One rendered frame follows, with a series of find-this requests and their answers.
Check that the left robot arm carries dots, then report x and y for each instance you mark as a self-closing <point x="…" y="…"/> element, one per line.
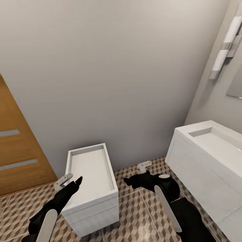
<point x="44" y="220"/>

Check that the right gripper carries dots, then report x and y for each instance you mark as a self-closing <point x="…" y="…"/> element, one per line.
<point x="138" y="180"/>

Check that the serving cart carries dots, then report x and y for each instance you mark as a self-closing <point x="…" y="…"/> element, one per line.
<point x="95" y="204"/>

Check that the door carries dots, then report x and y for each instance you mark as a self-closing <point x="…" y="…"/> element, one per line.
<point x="23" y="163"/>

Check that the wall mounted light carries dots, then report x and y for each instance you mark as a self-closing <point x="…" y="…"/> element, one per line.
<point x="230" y="44"/>

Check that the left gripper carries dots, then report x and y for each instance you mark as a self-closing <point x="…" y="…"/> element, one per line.
<point x="69" y="190"/>

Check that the furniture sink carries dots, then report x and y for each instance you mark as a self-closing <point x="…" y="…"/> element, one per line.
<point x="207" y="158"/>

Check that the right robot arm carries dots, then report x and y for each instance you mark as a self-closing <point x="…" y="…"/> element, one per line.
<point x="183" y="215"/>

